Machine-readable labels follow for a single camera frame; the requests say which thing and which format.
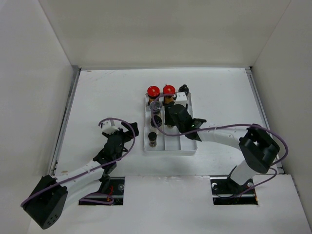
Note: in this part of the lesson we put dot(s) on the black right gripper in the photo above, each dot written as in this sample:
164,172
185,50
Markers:
168,117

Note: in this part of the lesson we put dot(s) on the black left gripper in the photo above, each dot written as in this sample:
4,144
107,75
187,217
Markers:
120,132

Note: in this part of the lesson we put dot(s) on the black-top white powder grinder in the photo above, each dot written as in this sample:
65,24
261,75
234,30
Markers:
155,122

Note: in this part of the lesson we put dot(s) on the red-lid sauce jar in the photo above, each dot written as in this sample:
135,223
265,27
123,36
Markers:
168,92
153,92

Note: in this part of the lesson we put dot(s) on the black-top brown chunk grinder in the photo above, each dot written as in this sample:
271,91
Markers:
184,88

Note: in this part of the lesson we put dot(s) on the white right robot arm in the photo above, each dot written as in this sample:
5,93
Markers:
256,145

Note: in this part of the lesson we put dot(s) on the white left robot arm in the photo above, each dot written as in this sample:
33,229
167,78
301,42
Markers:
52,195

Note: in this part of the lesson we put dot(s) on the white plastic organizer tray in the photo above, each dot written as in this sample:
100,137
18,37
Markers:
168,145

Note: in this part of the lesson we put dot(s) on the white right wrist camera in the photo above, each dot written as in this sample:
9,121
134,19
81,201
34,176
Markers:
181,99

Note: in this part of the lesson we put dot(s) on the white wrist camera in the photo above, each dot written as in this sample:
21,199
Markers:
181,99
108,126

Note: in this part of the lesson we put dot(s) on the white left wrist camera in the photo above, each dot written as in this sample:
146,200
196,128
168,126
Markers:
108,126

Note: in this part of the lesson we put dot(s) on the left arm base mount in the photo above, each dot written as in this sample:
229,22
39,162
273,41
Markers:
110,193

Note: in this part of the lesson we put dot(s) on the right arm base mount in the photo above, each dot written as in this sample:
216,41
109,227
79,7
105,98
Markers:
225,192

